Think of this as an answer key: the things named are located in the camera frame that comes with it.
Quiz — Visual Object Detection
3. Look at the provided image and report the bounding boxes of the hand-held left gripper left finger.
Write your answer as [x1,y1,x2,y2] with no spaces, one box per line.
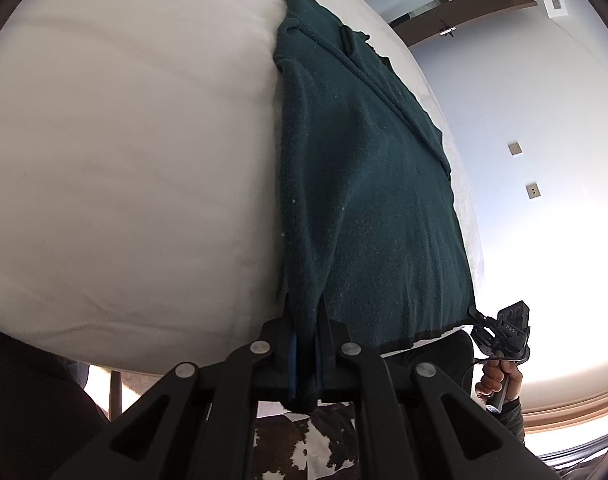
[48,304,301,480]

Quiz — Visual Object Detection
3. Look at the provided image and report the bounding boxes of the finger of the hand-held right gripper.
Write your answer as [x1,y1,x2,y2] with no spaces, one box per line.
[471,329,494,357]
[467,306,499,335]

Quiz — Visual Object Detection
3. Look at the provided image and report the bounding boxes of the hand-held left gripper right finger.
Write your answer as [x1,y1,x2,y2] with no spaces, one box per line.
[314,308,561,480]

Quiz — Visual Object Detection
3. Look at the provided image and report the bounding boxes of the dark green shorts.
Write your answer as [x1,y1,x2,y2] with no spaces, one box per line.
[273,0,477,413]

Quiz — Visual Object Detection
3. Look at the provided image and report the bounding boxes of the person's right forearm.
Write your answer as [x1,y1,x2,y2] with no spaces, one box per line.
[495,370,529,447]

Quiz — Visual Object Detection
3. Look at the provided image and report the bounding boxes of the person's right hand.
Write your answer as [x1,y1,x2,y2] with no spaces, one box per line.
[475,357,523,404]

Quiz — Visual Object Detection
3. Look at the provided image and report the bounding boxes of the cow print pants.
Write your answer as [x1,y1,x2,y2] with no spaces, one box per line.
[253,402,365,480]

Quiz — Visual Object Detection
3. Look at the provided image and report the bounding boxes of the wooden bed leg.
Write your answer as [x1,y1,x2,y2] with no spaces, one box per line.
[110,370,123,418]

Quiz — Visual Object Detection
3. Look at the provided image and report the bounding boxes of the white bed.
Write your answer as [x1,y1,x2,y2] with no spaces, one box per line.
[0,0,489,377]

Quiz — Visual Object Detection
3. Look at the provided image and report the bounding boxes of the dark cloth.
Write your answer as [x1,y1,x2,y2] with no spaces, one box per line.
[0,324,110,480]

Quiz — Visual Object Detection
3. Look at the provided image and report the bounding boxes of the black cable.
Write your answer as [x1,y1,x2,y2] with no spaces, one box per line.
[536,432,608,462]

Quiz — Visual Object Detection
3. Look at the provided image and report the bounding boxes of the wooden door frame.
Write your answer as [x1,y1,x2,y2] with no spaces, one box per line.
[346,0,539,49]

